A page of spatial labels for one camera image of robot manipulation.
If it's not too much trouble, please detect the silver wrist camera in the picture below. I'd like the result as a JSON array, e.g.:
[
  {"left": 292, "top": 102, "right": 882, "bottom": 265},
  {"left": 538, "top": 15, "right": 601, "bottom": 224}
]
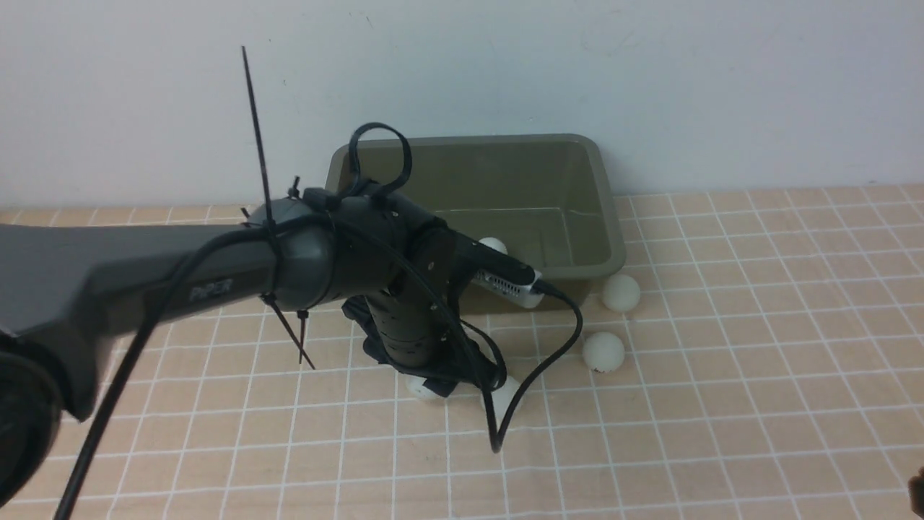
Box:
[{"left": 450, "top": 237, "right": 544, "bottom": 309}]

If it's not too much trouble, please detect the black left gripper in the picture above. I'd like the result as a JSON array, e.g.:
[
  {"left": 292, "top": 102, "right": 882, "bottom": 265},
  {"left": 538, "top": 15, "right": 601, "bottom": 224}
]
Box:
[{"left": 342, "top": 292, "right": 507, "bottom": 397}]

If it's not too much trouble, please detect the white ball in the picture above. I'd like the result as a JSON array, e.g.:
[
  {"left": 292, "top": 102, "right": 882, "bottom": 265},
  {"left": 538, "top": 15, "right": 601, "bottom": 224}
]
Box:
[
  {"left": 490, "top": 376, "right": 520, "bottom": 425},
  {"left": 581, "top": 331, "right": 627, "bottom": 374},
  {"left": 479, "top": 237, "right": 508, "bottom": 254},
  {"left": 601, "top": 274, "right": 642, "bottom": 313},
  {"left": 404, "top": 375, "right": 441, "bottom": 399}
]

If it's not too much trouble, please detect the olive plastic bin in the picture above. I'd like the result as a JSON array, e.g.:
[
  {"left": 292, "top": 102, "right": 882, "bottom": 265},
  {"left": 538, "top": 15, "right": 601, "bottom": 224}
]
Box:
[{"left": 323, "top": 134, "right": 627, "bottom": 313}]

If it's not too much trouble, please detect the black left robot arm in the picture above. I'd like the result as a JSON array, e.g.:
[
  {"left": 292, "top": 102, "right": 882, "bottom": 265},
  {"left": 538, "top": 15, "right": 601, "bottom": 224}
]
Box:
[{"left": 1, "top": 181, "right": 505, "bottom": 519}]

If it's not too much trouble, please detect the black zip tie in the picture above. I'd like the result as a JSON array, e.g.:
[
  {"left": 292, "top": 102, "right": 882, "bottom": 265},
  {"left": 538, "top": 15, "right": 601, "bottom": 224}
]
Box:
[{"left": 240, "top": 44, "right": 316, "bottom": 370}]

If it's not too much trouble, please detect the black camera cable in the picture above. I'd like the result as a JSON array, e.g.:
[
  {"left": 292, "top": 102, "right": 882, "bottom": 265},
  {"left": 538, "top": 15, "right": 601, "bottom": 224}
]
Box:
[{"left": 54, "top": 123, "right": 584, "bottom": 520}]

